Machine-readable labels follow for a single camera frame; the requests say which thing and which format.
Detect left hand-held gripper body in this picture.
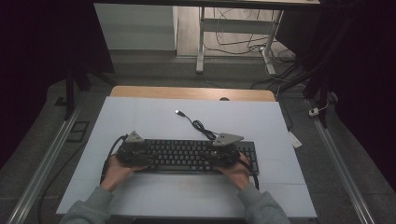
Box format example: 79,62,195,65
116,130,150,168

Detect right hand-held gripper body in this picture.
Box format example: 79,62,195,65
205,133,245,168

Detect black keyboard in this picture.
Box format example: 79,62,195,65
141,138,261,175

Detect person's right hand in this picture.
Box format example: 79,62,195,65
218,152,252,191

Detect person's left hand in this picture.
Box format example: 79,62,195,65
100,154,148,193

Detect white board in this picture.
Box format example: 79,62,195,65
55,96,318,218

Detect white paper tag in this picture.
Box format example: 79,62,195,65
288,130,304,149

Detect black stand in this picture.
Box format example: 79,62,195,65
276,12,356,129
64,62,118,121

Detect grey cabinet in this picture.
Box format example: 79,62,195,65
93,3,178,51

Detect dark curtain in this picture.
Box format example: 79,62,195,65
0,0,115,169
276,0,396,194

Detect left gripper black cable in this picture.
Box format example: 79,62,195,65
100,133,129,185

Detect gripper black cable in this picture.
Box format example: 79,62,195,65
100,133,129,185
237,158,261,190

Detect black keyboard usb cable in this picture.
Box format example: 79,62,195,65
175,109,226,142

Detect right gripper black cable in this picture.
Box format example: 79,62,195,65
237,158,261,190

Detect aluminium rail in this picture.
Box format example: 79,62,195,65
6,102,85,224
306,99,376,224

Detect thin black floor cable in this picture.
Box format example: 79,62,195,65
37,143,89,224

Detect tangle of black floor cables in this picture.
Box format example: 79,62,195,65
204,7,312,91

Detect white desk frame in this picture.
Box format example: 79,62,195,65
195,6,285,76

